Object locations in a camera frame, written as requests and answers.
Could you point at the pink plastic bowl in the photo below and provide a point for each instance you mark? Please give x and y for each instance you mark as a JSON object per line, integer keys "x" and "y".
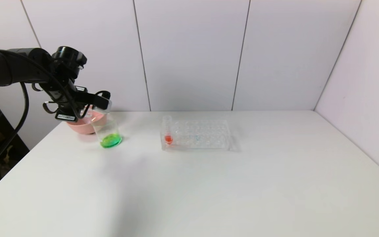
{"x": 81, "y": 125}

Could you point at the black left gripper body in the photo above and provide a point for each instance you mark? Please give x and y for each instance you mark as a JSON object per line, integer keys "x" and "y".
{"x": 65, "y": 115}

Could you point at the clear acrylic test tube rack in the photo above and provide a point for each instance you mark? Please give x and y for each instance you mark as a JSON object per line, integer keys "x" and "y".
{"x": 196, "y": 135}

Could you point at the test tube with red pigment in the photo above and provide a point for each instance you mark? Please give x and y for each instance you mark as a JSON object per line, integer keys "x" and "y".
{"x": 168, "y": 135}

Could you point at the test tube with blue pigment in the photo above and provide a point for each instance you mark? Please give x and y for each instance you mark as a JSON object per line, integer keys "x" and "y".
{"x": 105, "y": 104}

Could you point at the clear glass beaker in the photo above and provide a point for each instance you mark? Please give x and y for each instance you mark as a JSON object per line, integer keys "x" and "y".
{"x": 109, "y": 133}

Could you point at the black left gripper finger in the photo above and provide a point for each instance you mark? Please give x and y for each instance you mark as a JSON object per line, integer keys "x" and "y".
{"x": 97, "y": 95}
{"x": 89, "y": 108}

